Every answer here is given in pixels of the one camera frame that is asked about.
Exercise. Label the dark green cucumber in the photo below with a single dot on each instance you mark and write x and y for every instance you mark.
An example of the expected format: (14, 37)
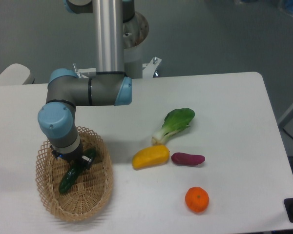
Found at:
(74, 171)

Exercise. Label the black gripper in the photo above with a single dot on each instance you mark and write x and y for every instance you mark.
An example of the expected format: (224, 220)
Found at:
(85, 162)

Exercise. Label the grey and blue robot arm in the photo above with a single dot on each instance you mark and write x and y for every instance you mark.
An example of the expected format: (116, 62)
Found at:
(68, 89)

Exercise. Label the white chair armrest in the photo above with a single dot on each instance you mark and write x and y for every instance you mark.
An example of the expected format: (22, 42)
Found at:
(16, 74)

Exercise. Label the orange tangerine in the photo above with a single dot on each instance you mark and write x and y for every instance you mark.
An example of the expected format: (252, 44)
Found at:
(197, 199)

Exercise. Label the woven wicker basket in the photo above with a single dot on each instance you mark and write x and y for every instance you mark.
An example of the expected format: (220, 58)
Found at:
(92, 188)

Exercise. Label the green bok choy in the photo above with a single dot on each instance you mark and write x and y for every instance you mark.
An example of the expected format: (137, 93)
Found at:
(176, 121)

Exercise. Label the yellow mango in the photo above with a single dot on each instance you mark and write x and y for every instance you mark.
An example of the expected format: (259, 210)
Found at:
(150, 156)

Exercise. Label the purple sweet potato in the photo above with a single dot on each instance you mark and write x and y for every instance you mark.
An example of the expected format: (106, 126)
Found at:
(187, 159)

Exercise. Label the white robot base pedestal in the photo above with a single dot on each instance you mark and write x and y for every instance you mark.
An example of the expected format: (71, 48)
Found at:
(134, 58)

